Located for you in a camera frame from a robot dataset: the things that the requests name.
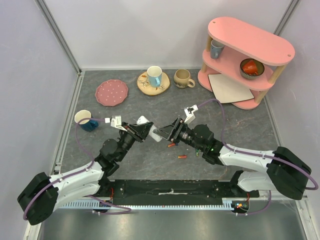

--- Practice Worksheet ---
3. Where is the white square mat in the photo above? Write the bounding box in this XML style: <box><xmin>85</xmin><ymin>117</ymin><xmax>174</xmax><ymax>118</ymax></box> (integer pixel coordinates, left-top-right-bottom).
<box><xmin>208</xmin><ymin>74</ymin><xmax>254</xmax><ymax>104</ymax></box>

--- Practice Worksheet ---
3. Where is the red cup in bowl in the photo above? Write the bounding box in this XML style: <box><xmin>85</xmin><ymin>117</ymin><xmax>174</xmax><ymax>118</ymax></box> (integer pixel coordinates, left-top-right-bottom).
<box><xmin>242</xmin><ymin>59</ymin><xmax>258</xmax><ymax>75</ymax></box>

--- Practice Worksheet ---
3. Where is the pink dotted plate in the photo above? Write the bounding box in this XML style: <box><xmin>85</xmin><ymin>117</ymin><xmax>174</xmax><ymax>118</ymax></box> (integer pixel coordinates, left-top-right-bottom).
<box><xmin>95</xmin><ymin>79</ymin><xmax>129</xmax><ymax>107</ymax></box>

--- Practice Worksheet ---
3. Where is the patterned dark bowl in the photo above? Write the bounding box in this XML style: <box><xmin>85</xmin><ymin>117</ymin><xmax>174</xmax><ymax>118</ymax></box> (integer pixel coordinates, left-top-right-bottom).
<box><xmin>239</xmin><ymin>58</ymin><xmax>265</xmax><ymax>80</ymax></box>

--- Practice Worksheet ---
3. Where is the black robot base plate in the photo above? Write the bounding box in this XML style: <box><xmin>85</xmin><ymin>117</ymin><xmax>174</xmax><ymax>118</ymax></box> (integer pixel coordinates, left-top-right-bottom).
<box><xmin>94</xmin><ymin>179</ymin><xmax>260</xmax><ymax>206</ymax></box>

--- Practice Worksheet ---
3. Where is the grey blue shelf mug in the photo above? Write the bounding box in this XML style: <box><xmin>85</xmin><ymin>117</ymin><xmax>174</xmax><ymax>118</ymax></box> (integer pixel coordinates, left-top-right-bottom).
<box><xmin>210</xmin><ymin>39</ymin><xmax>225</xmax><ymax>59</ymax></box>

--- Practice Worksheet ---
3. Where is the beige ceramic mug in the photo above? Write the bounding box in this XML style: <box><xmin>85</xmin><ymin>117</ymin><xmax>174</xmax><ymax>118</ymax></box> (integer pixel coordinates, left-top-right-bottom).
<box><xmin>173</xmin><ymin>69</ymin><xmax>196</xmax><ymax>89</ymax></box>

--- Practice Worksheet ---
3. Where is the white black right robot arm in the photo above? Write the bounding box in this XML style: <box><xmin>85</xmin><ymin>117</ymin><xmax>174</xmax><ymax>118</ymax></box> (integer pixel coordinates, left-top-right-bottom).
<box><xmin>153</xmin><ymin>118</ymin><xmax>311</xmax><ymax>200</ymax></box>

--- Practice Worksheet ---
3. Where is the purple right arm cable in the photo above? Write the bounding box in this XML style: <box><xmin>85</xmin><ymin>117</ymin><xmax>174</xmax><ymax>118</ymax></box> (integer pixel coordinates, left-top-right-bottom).
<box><xmin>197</xmin><ymin>98</ymin><xmax>316</xmax><ymax>217</ymax></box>

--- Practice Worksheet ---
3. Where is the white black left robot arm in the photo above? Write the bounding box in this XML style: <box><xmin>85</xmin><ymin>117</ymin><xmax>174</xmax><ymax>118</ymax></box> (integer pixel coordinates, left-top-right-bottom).
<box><xmin>17</xmin><ymin>122</ymin><xmax>153</xmax><ymax>226</ymax></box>

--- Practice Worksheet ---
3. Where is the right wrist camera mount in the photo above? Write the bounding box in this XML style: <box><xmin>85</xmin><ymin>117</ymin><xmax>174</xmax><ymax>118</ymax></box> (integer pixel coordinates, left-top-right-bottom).
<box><xmin>184</xmin><ymin>104</ymin><xmax>198</xmax><ymax>124</ymax></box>

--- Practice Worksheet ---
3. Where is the left aluminium frame post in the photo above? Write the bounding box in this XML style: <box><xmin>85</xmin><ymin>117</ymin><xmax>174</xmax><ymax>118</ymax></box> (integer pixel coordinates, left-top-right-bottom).
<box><xmin>34</xmin><ymin>0</ymin><xmax>83</xmax><ymax>75</ymax></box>

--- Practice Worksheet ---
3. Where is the white slotted cable duct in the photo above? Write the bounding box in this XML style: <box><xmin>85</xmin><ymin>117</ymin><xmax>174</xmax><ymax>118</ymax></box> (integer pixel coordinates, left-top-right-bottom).
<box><xmin>60</xmin><ymin>198</ymin><xmax>249</xmax><ymax>212</ymax></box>

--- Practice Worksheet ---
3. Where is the dark blue mug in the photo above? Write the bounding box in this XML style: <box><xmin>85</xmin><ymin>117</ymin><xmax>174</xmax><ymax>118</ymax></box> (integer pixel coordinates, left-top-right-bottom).
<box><xmin>74</xmin><ymin>109</ymin><xmax>99</xmax><ymax>132</ymax></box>

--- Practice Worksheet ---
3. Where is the beige floral saucer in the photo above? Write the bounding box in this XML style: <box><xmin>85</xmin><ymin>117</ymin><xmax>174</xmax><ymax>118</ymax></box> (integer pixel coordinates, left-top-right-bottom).
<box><xmin>136</xmin><ymin>70</ymin><xmax>171</xmax><ymax>96</ymax></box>

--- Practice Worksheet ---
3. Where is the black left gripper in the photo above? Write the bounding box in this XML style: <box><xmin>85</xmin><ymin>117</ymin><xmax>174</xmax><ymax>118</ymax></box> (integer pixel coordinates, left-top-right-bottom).
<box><xmin>117</xmin><ymin>121</ymin><xmax>154</xmax><ymax>162</ymax></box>

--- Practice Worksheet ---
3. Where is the aluminium frame post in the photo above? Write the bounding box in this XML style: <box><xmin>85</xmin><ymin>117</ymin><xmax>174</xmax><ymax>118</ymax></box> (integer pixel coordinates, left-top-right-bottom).
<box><xmin>34</xmin><ymin>0</ymin><xmax>83</xmax><ymax>75</ymax></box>
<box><xmin>273</xmin><ymin>0</ymin><xmax>300</xmax><ymax>36</ymax></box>

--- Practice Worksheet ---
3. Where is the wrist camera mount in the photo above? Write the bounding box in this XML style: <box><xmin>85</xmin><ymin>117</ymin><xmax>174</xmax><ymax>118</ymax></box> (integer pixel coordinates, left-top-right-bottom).
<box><xmin>104</xmin><ymin>115</ymin><xmax>123</xmax><ymax>129</ymax></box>
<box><xmin>184</xmin><ymin>104</ymin><xmax>198</xmax><ymax>124</ymax></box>

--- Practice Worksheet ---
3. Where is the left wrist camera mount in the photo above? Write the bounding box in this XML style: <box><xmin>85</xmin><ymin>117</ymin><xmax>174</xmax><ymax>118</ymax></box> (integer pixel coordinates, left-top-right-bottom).
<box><xmin>104</xmin><ymin>115</ymin><xmax>123</xmax><ymax>129</ymax></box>

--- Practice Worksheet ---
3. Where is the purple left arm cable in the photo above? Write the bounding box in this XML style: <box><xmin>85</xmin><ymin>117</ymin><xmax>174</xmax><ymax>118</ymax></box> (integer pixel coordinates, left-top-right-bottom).
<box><xmin>22</xmin><ymin>117</ymin><xmax>133</xmax><ymax>221</ymax></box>

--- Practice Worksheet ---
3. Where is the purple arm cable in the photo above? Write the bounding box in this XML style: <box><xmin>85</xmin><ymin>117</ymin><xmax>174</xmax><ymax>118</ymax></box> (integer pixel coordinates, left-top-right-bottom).
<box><xmin>197</xmin><ymin>98</ymin><xmax>316</xmax><ymax>217</ymax></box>
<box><xmin>22</xmin><ymin>117</ymin><xmax>133</xmax><ymax>221</ymax></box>

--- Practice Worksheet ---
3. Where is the light blue mug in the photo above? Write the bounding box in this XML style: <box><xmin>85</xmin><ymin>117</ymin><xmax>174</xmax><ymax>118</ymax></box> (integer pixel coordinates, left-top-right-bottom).
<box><xmin>147</xmin><ymin>66</ymin><xmax>163</xmax><ymax>88</ymax></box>

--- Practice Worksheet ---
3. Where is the pink three-tier shelf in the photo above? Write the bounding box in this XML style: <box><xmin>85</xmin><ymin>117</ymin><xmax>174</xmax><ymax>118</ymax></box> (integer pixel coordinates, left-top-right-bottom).
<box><xmin>197</xmin><ymin>16</ymin><xmax>295</xmax><ymax>110</ymax></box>

